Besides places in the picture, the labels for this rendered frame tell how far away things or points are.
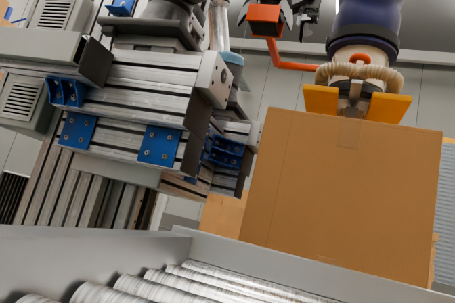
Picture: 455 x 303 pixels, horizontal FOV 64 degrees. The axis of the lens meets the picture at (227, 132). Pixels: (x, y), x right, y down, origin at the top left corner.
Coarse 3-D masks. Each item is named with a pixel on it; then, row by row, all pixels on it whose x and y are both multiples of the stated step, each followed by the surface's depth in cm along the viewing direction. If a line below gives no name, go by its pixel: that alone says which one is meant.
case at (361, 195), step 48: (288, 144) 88; (336, 144) 85; (384, 144) 83; (432, 144) 80; (288, 192) 85; (336, 192) 82; (384, 192) 80; (432, 192) 77; (240, 240) 85; (288, 240) 82; (336, 240) 79; (384, 240) 77; (432, 240) 75
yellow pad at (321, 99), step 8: (304, 88) 104; (312, 88) 104; (320, 88) 103; (328, 88) 103; (336, 88) 102; (304, 96) 110; (312, 96) 108; (320, 96) 106; (328, 96) 105; (336, 96) 104; (312, 104) 114; (320, 104) 113; (328, 104) 111; (336, 104) 110; (312, 112) 122; (320, 112) 120; (328, 112) 118; (336, 112) 117
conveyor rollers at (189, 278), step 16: (160, 272) 55; (176, 272) 62; (192, 272) 62; (208, 272) 70; (224, 272) 71; (80, 288) 38; (96, 288) 38; (112, 288) 39; (128, 288) 45; (144, 288) 45; (160, 288) 45; (176, 288) 46; (192, 288) 52; (208, 288) 53; (224, 288) 60; (240, 288) 60; (256, 288) 61; (272, 288) 67
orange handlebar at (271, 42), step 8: (272, 40) 106; (272, 48) 110; (272, 56) 115; (352, 56) 106; (360, 56) 104; (368, 56) 104; (280, 64) 121; (288, 64) 121; (296, 64) 120; (304, 64) 119; (312, 64) 119
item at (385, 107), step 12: (372, 96) 99; (384, 96) 98; (396, 96) 97; (408, 96) 96; (372, 108) 106; (384, 108) 104; (396, 108) 102; (372, 120) 116; (384, 120) 113; (396, 120) 111
